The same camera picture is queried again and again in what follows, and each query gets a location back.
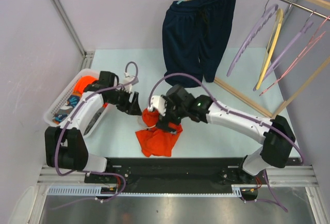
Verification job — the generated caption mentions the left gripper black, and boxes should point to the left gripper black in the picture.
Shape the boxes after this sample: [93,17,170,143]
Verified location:
[106,86,142,116]

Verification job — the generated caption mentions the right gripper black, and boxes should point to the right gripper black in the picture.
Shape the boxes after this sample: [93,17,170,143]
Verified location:
[156,96,187,135]

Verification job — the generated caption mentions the orange shorts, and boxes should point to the orange shorts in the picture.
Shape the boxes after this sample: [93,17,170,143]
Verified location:
[135,108,183,157]

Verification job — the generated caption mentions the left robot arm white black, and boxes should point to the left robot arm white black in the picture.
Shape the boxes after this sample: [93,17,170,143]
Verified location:
[44,71,142,183]

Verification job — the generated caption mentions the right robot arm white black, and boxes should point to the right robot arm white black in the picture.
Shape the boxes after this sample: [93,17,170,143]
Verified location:
[148,85,295,183]

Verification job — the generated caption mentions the navy blue shorts hanging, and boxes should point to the navy blue shorts hanging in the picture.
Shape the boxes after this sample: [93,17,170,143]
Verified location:
[162,0,236,88]

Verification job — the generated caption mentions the purple notched hanger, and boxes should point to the purple notched hanger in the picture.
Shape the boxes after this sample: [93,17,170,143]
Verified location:
[226,0,278,77]

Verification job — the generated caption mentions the yellow hanger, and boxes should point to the yellow hanger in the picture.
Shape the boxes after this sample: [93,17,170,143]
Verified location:
[254,9,284,90]

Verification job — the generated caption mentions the pink hanger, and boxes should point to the pink hanger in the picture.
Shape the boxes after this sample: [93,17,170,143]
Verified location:
[259,15,329,96]

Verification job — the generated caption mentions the white laundry basket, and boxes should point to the white laundry basket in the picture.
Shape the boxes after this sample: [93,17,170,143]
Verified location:
[43,69,114,127]

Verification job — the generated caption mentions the grey garment in basket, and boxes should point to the grey garment in basket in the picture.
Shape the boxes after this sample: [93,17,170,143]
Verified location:
[84,107,106,137]

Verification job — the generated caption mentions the blue patterned garment in basket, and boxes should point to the blue patterned garment in basket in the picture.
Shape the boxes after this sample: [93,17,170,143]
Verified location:
[53,91,82,124]

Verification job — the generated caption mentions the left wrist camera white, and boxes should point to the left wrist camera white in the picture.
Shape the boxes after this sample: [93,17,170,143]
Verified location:
[122,72,139,93]

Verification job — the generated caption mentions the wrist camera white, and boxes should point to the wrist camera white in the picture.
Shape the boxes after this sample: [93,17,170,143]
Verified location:
[147,95,166,116]
[122,72,139,93]

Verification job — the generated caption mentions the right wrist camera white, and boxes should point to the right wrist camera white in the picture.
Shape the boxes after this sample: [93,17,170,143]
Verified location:
[147,95,166,116]

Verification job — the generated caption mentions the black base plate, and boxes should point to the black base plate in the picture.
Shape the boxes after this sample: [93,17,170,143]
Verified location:
[84,156,302,201]

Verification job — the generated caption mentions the aluminium frame post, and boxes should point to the aluminium frame post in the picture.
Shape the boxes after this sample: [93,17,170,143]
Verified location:
[50,0,86,58]

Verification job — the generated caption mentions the white cable duct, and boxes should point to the white cable duct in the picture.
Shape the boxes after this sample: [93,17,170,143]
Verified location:
[47,186,257,198]

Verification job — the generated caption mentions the wooden clothes rack frame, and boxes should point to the wooden clothes rack frame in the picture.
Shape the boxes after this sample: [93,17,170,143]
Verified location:
[186,0,330,122]

